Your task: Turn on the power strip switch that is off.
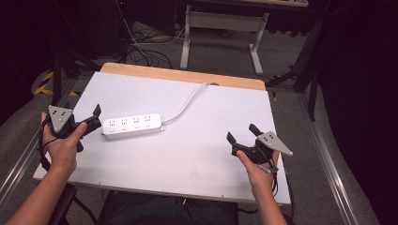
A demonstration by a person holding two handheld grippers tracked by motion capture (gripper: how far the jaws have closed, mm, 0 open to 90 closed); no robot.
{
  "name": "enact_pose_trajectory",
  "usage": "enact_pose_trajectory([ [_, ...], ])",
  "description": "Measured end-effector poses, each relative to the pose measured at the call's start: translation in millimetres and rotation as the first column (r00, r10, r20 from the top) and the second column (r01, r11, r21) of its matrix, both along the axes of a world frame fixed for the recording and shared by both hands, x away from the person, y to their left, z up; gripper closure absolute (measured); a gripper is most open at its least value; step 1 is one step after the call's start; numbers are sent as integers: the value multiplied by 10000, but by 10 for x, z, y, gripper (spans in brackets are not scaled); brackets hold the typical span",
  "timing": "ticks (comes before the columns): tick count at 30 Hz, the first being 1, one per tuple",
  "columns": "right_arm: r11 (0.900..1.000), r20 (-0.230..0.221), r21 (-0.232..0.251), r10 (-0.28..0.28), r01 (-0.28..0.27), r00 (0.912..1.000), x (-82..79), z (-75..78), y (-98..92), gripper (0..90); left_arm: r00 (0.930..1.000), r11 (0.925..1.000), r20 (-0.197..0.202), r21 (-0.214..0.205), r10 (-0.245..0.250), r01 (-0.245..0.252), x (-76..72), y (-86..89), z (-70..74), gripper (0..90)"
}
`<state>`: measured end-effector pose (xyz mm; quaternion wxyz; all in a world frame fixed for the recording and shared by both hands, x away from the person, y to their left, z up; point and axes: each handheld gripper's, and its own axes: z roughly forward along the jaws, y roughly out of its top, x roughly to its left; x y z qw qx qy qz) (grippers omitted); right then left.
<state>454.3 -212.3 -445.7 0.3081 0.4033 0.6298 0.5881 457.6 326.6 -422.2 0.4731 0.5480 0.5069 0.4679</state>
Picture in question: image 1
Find white power strip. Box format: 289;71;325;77
101;112;166;141

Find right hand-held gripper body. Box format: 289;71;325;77
230;130;295;166

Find person's dark clothed lap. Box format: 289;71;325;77
96;189;239;225

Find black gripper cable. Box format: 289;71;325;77
38;115;54;173
256;155;297;221

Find person's left hand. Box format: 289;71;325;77
39;111;89;176

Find white power strip cable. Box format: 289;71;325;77
161;82;212;125

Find dark curtain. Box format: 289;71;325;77
313;0;398;225

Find white metal desk frame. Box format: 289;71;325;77
179;4;270;76

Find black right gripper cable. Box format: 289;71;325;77
256;155;297;221

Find black floor cables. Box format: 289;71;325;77
114;0;189;70

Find black metal stand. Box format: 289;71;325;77
50;0;102;107

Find black tripod stand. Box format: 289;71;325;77
265;17;328;122

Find yellow black floor tape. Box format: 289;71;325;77
34;70;80;98

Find silver metal floor rail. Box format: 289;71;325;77
0;78;79;204
295;92;362;225

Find person's right hand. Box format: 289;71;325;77
236;149;282;192

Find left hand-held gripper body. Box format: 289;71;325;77
46;105;103;154

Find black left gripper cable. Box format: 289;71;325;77
38;115;54;173

